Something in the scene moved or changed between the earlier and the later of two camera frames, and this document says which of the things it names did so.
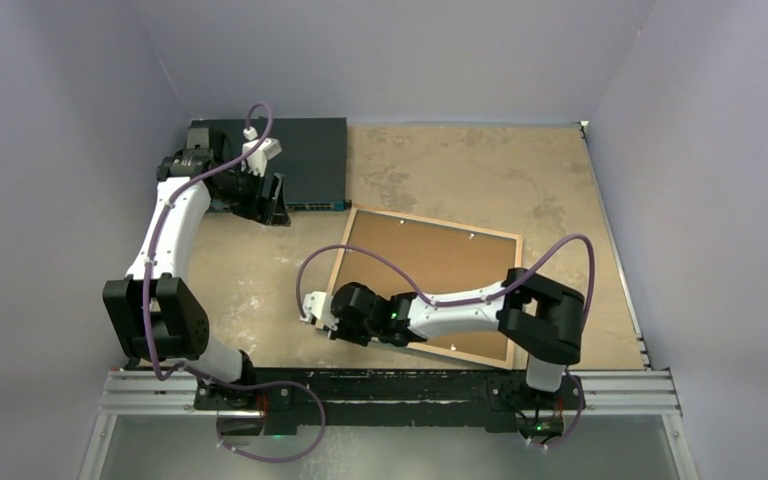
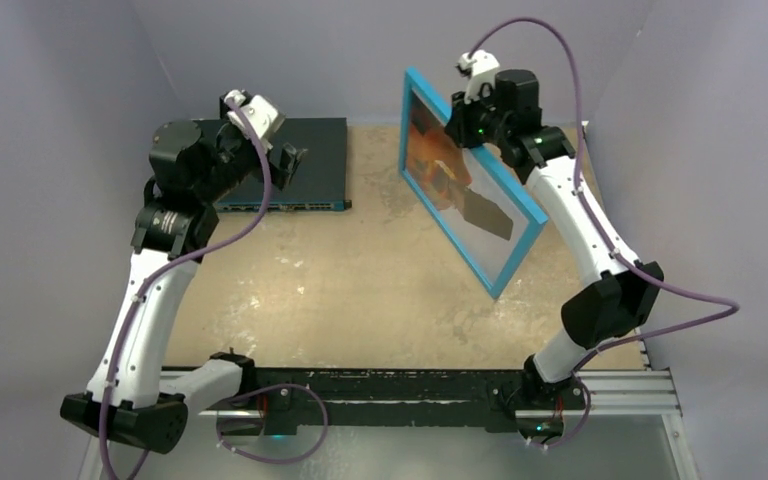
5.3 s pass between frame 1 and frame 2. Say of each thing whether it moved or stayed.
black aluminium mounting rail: stayed
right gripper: moved
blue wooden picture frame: moved
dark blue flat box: stayed
